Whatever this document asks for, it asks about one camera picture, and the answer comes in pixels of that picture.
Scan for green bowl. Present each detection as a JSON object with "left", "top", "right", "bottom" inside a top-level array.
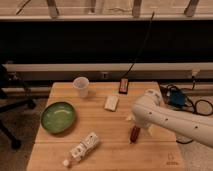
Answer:
[{"left": 41, "top": 102, "right": 76, "bottom": 134}]

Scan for black cable to device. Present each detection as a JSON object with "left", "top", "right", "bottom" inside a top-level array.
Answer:
[{"left": 125, "top": 11, "right": 156, "bottom": 79}]

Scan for white sponge block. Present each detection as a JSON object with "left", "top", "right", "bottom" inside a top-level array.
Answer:
[{"left": 104, "top": 95, "right": 119, "bottom": 112}]

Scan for clear plastic cup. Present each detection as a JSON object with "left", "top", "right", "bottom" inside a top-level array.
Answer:
[{"left": 73, "top": 77, "right": 89, "bottom": 98}]

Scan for small black red device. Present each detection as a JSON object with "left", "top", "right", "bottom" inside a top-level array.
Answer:
[{"left": 119, "top": 78, "right": 129, "bottom": 94}]

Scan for black office chair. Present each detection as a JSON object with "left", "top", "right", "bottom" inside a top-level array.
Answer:
[{"left": 0, "top": 64, "right": 36, "bottom": 150}]

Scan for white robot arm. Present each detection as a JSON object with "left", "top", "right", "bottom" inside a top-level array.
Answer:
[{"left": 132, "top": 89, "right": 213, "bottom": 148}]

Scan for blue box on floor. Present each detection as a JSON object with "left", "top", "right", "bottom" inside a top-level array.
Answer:
[{"left": 169, "top": 91, "right": 185, "bottom": 106}]

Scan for plastic bottle with label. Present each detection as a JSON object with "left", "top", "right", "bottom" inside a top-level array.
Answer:
[{"left": 63, "top": 132, "right": 100, "bottom": 168}]

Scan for black floor cables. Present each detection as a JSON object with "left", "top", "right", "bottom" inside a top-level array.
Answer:
[{"left": 159, "top": 75, "right": 213, "bottom": 145}]

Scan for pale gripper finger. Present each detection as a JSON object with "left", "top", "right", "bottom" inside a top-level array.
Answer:
[
  {"left": 145, "top": 126, "right": 152, "bottom": 136},
  {"left": 125, "top": 114, "right": 133, "bottom": 121}
]

